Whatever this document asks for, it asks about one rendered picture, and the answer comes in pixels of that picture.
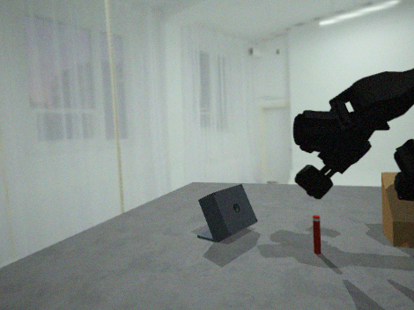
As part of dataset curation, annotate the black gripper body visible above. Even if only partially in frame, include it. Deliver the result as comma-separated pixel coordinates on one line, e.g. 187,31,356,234
294,141,372,199

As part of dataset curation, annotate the dark grey sloped panel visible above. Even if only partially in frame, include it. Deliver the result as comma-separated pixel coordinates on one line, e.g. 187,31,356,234
197,184,258,242

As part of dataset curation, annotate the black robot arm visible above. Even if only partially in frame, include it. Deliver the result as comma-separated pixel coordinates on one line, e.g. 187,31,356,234
292,69,414,202

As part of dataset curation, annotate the red peg with white band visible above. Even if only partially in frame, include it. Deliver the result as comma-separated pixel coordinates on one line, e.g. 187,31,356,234
313,215,321,255

